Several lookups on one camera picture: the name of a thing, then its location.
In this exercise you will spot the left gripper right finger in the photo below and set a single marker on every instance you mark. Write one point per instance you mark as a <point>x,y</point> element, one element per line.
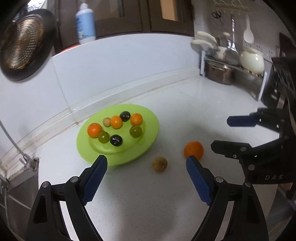
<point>247,221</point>

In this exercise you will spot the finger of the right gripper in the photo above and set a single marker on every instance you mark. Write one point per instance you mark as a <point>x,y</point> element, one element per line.
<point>243,121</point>
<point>232,150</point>

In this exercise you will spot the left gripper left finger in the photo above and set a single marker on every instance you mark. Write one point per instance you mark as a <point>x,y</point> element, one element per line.
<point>46,220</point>

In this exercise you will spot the orange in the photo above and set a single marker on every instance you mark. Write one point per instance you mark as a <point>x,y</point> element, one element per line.
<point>136,119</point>
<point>195,149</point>
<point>116,122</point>
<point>94,129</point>

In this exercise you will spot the brown round fruit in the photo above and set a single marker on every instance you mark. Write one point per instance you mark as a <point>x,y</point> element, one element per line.
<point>159,164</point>

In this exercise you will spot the green lime fruit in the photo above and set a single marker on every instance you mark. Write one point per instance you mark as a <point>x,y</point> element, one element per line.
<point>103,137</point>

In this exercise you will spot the green tomato with stem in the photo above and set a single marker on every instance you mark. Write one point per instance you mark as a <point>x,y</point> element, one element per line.
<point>135,131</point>

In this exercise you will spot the dark purple fruit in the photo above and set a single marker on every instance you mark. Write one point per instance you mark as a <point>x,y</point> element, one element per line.
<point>125,116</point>
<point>116,140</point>

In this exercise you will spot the small brown fruit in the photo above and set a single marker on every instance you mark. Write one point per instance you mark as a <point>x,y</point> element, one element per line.
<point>107,122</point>

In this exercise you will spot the steel sink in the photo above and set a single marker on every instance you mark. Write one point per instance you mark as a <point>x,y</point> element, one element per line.
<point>17,199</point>

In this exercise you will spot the dish rack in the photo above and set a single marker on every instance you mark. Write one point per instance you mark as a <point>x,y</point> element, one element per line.
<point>227,74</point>

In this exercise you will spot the tall chrome faucet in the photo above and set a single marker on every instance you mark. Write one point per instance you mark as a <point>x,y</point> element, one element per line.
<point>26,160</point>

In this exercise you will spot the white ceramic pot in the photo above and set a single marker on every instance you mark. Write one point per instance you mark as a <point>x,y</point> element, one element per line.
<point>252,60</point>

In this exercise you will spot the steel ladle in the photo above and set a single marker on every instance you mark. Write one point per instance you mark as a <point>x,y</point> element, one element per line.
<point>231,55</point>

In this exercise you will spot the white hanging rice paddle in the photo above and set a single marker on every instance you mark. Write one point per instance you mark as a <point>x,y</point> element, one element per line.
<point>248,34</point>

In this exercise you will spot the hanging scissors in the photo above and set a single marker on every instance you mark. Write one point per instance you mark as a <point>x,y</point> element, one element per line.
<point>218,15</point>

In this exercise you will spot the black pan with strainer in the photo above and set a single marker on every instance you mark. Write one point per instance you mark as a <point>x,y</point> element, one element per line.
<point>28,44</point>

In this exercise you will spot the blue white bottle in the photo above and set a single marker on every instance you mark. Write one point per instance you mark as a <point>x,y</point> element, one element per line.
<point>85,24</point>

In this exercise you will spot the white spoon handle lower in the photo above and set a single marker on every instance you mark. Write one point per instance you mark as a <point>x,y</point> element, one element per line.
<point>202,42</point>

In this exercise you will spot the white spoon handle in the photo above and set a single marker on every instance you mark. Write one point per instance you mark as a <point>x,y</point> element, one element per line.
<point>202,42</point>
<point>209,36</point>

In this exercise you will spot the white spoon handle upper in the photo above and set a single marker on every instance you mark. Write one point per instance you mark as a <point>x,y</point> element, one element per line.
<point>209,36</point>

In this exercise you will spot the dark wooden window frame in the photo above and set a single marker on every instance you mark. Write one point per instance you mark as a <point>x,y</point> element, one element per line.
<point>113,18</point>

